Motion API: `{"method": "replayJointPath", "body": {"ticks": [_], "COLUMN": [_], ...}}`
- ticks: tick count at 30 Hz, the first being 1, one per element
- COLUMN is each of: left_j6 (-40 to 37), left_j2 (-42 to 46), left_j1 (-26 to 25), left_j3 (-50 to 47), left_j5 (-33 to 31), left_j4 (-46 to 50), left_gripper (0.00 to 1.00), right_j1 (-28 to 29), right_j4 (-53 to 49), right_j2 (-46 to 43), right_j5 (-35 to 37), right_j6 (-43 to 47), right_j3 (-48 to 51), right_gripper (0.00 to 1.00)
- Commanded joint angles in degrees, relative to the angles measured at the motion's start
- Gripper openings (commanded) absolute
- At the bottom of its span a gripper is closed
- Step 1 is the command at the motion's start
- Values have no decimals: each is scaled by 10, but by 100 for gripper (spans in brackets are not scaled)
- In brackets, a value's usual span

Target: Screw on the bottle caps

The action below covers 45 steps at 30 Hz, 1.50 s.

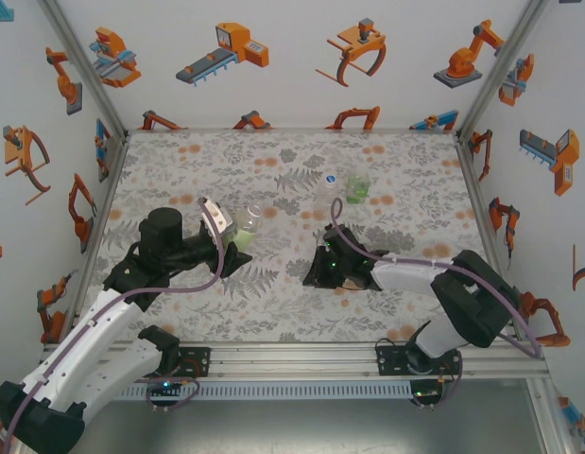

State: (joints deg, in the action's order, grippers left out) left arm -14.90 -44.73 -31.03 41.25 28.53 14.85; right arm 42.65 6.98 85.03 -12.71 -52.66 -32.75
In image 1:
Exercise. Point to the clear bottle bright green label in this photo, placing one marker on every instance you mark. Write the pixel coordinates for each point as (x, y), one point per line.
(358, 194)

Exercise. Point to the circuit board with green light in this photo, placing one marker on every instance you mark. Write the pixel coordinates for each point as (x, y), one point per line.
(426, 393)
(165, 385)

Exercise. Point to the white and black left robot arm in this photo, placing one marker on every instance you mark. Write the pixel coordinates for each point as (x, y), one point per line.
(84, 345)

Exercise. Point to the clear bottle pale green label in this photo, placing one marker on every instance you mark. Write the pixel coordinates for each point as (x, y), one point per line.
(245, 239)

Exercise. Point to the floral patterned table mat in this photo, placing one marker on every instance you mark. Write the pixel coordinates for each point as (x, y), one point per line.
(188, 161)

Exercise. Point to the thin aluminium table edge rail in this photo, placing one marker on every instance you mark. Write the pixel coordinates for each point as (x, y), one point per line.
(292, 130)

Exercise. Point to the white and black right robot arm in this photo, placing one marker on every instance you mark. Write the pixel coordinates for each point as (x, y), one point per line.
(476, 302)

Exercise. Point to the slanted aluminium frame post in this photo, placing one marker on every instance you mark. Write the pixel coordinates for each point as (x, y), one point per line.
(86, 71)
(502, 71)

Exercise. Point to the aluminium table side rail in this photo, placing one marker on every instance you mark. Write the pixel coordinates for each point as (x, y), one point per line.
(480, 198)
(117, 161)

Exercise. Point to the short aluminium frame post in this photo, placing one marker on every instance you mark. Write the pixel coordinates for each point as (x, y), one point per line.
(549, 416)

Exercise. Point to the clear unlabelled plastic bottle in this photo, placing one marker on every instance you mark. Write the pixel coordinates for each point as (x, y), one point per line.
(327, 196)

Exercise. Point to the long aluminium base rail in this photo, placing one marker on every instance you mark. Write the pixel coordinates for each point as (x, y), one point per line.
(292, 359)

